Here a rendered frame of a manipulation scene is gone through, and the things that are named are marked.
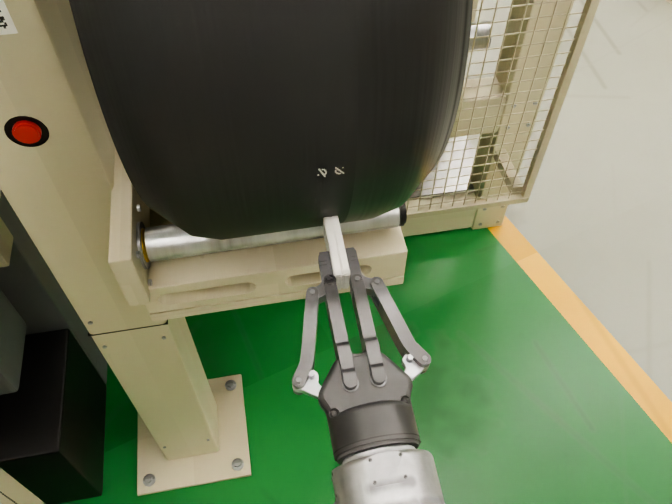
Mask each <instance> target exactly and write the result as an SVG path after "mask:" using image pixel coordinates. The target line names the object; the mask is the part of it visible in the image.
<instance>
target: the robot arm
mask: <svg viewBox="0 0 672 504"><path fill-rule="evenodd" d="M323 234H324V239H325V244H326V249H327V251H325V252H319V256H318V265H319V270H320V276H321V281H322V282H321V283H320V284H319V285H318V286H316V287H309V288H308V289H307V291H306V300H305V311H304V323H303V335H302V347H301V358H300V363H299V365H298V367H297V369H296V371H295V373H294V375H293V377H292V387H293V392H294V393H295V394H297V395H302V394H306V395H309V396H311V397H313V398H316V399H318V403H319V405H320V407H321V409H322V410H323V411H324V412H325V414H326V416H327V420H328V426H329V432H330V437H331V443H332V449H333V454H334V460H335V461H336V462H337V463H338V464H340V466H338V467H336V468H335V469H333V470H332V478H331V481H333V487H334V493H335V502H334V504H445V503H444V499H443V495H442V490H441V486H440V482H439V478H438V474H437V470H436V466H435V462H434V458H433V456H432V454H431V453H430V452H429V451H426V450H422V449H418V447H419V444H420V443H421V441H420V437H419V432H418V428H417V424H416V420H415V416H414V412H413V408H412V403H411V391H412V388H413V383H412V381H413V380H414V379H415V378H416V377H417V376H418V375H420V374H424V373H425V372H426V371H427V369H428V367H429V365H430V362H431V356H430V355H429V354H428V353H427V352H426V351H425V350H424V349H423V348H422V347H421V346H420V345H419V344H417V343H416V342H415V340H414V338H413V336H412V334H411V332H410V330H409V329H408V327H407V325H406V323H405V321H404V319H403V317H402V315H401V313H400V312H399V310H398V308H397V306H396V304H395V302H394V300H393V298H392V297H391V295H390V293H389V291H388V289H387V287H386V285H385V283H384V282H383V280H382V279H381V278H380V277H373V278H368V277H365V276H364V275H363V274H362V273H361V269H360V265H359V260H358V256H357V251H356V250H355V248H354V247H350V248H345V246H344V242H343V237H342V233H341V228H340V224H339V219H338V216H332V217H324V218H323ZM349 286H350V294H351V298H352V302H353V307H354V312H355V317H356V322H357V326H358V331H359V336H360V341H361V346H362V353H359V354H354V353H352V352H351V347H350V343H349V341H348V336H347V331H346V327H345V322H344V317H343V312H342V308H341V303H340V298H339V293H338V290H341V288H343V289H346V288H349ZM367 295H370V297H371V299H372V301H373V303H374V305H375V307H376V309H377V311H378V312H379V314H380V316H381V318H382V320H383V322H384V324H385V326H386V328H387V330H388V332H389V334H390V336H391V338H392V340H393V342H394V344H395V346H396V347H397V349H398V351H399V353H400V355H401V356H402V358H403V359H402V366H403V367H404V370H405V372H404V371H403V370H402V369H401V368H400V367H398V366H397V365H396V364H395V363H394V362H393V361H392V360H390V359H389V358H388V357H387V356H386V355H385V354H383V353H381V351H380V347H379V342H378V339H377V337H376V333H375V328H374V324H373V319H372V315H371V310H370V306H369V301H368V297H367ZM324 301H325V304H326V309H327V314H328V319H329V324H330V329H331V335H332V340H333V345H334V350H335V356H336V360H335V362H334V363H333V365H332V367H331V369H330V371H329V373H328V375H327V377H326V379H325V381H324V383H323V385H322V386H320V385H319V383H318V373H317V372H316V371H314V364H315V350H316V337H317V323H318V310H319V304H320V303H322V302H324Z"/></svg>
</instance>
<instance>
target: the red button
mask: <svg viewBox="0 0 672 504"><path fill-rule="evenodd" d="M12 135H13V136H14V138H15V139H17V140H18V141H20V142H22V143H27V144H32V143H36V142H38V141H39V140H40V139H41V135H42V131H41V128H40V127H39V126H38V125H37V124H36V123H34V122H31V121H27V120H22V121H18V122H16V123H15V124H14V125H13V127H12Z"/></svg>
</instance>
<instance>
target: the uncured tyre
mask: <svg viewBox="0 0 672 504"><path fill-rule="evenodd" d="M69 3H70V6H71V10H72V14H73V18H74V21H75V25H76V29H77V32H78V36H79V39H80V43H81V46H82V50H83V53H84V57H85V60H86V63H87V67H88V70H89V73H90V76H91V80H92V83H93V86H94V89H95V92H96V95H97V98H98V101H99V104H100V107H101V110H102V113H103V116H104V119H105V121H106V124H107V127H108V130H109V132H110V135H111V137H112V140H113V143H114V145H115V148H116V150H117V153H118V155H119V157H120V160H121V162H122V164H123V166H124V169H125V171H126V173H127V175H128V177H129V179H130V181H131V183H132V185H133V186H134V188H135V190H136V192H137V193H138V195H139V196H140V198H141V199H142V201H143V202H144V203H145V204H146V205H147V206H148V207H149V208H150V209H152V210H153V211H155V212H156V213H158V214H159V215H161V216H162V217H164V218H165V219H167V220H168V221H170V222H171V223H173V224H174V225H176V226H177V227H179V228H180V229H182V230H183V231H185V232H186V233H188V234H189V235H191V236H195V237H203V238H211V239H219V240H225V239H232V238H239V237H247V236H254V235H261V234H268V233H275V232H282V231H289V230H297V229H304V228H311V227H318V226H323V218H324V217H332V216H338V219H339V223H347V222H354V221H361V220H368V219H373V218H376V217H378V216H380V215H382V214H385V213H387V212H389V211H392V210H394V209H396V208H398V207H400V206H402V205H403V204H404V203H405V202H406V201H407V200H408V199H409V198H410V196H411V195H412V194H413V193H414V191H415V190H416V189H417V188H418V186H419V185H420V184H421V183H422V181H423V180H424V179H425V178H426V176H427V175H428V174H429V173H430V171H431V170H432V169H433V168H434V166H435V165H436V164H437V162H438V161H439V159H440V158H441V156H442V154H443V152H444V150H445V148H446V146H447V143H448V141H449V138H450V135H451V132H452V129H453V126H454V123H455V119H456V115H457V111H458V107H459V103H460V98H461V94H462V88H463V83H464V77H465V71H466V64H467V57H468V49H469V41H470V32H471V21H472V9H473V0H69ZM343 160H349V170H348V178H345V179H337V180H330V181H322V182H314V183H313V164H320V163H327V162H335V161H343Z"/></svg>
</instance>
